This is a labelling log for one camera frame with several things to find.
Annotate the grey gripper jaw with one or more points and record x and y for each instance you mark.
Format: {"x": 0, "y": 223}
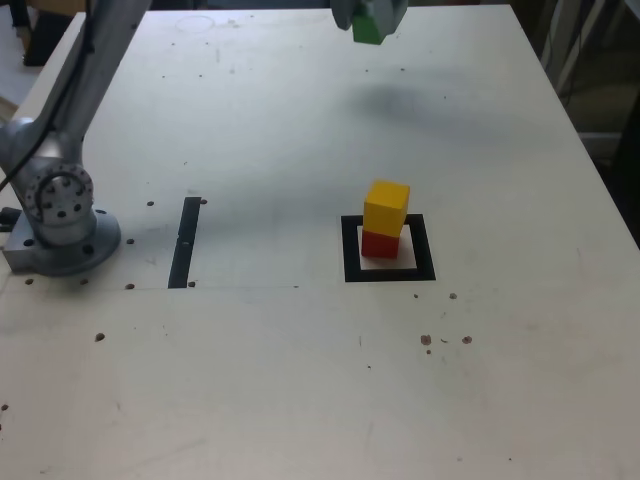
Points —
{"x": 392, "y": 12}
{"x": 345, "y": 12}

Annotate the green cube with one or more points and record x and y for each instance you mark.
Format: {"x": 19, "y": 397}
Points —
{"x": 367, "y": 31}

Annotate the yellow cube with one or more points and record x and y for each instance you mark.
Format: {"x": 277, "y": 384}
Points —
{"x": 384, "y": 210}

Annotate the red cube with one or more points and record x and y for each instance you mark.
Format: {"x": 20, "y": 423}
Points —
{"x": 379, "y": 246}

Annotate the black tape square outline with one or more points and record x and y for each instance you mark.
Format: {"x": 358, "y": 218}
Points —
{"x": 350, "y": 250}

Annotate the black tape strip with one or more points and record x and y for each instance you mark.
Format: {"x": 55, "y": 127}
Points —
{"x": 182, "y": 250}

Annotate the dark background object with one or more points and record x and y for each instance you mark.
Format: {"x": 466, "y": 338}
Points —
{"x": 42, "y": 40}

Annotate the white chair frame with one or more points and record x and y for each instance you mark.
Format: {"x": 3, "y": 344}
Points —
{"x": 616, "y": 22}

